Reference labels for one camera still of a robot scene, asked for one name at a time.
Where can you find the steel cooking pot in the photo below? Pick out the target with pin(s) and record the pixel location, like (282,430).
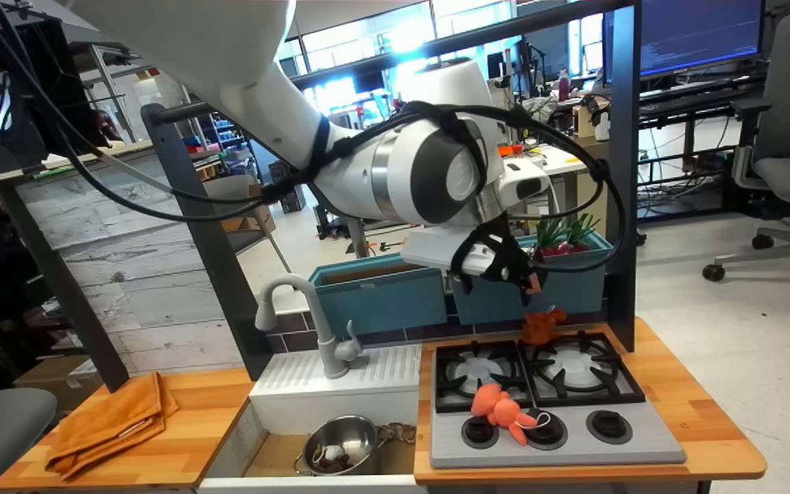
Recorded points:
(343,444)

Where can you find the grey wood backdrop panel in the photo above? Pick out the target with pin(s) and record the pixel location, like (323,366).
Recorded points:
(168,295)

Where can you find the orange towel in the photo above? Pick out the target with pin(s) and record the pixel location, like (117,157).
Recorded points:
(120,419)

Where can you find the computer monitor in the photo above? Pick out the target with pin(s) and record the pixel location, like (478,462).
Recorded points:
(689,32)

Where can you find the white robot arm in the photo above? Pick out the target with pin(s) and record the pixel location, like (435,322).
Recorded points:
(431,164)

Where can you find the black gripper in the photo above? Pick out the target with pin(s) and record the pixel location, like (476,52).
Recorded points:
(494,253)

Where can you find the pink octopus plush toy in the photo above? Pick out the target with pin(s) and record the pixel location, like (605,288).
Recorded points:
(502,413)

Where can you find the white sink unit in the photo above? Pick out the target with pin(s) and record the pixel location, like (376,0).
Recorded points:
(293,399)

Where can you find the orange plush toy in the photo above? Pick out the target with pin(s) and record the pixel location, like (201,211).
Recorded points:
(538,328)

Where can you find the grey toy stove top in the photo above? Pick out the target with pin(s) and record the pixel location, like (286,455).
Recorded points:
(587,406)

